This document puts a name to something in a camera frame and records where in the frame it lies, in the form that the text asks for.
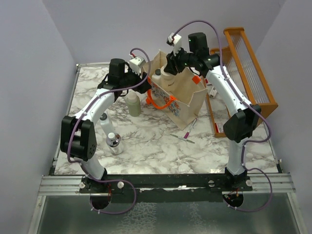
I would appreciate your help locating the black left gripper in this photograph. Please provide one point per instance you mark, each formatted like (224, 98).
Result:
(143, 87)

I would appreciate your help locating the cream floral canvas bag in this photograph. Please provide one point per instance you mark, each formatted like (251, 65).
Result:
(182, 105)

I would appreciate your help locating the small white box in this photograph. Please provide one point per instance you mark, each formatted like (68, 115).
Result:
(213, 92)

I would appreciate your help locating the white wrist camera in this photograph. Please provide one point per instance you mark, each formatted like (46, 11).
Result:
(175, 41)
(136, 63)

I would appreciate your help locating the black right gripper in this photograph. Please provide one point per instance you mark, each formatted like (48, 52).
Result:
(172, 66)

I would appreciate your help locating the silver chrome bottle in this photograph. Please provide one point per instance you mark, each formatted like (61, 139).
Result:
(114, 143)

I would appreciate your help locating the beige bottle beige cap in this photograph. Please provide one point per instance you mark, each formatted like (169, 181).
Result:
(167, 80)

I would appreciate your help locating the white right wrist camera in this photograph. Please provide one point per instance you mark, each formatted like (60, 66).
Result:
(175, 41)

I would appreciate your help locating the wooden rack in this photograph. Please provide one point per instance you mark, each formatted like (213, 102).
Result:
(243, 67)

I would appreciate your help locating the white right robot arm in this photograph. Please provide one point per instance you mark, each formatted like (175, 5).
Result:
(243, 115)

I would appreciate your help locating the white square bottle dark cap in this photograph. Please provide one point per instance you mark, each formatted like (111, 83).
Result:
(156, 77)

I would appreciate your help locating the silver pen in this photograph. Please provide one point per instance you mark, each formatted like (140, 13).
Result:
(181, 138)

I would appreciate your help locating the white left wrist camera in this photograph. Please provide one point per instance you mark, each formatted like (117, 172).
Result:
(136, 63)

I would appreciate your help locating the pink white pen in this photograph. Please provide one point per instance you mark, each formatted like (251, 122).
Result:
(190, 128)

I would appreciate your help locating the green bottle white cap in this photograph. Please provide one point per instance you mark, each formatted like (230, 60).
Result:
(133, 103)

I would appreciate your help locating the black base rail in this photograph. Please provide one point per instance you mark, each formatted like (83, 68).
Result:
(165, 188)

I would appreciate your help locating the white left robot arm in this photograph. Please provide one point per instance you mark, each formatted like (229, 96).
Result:
(78, 137)

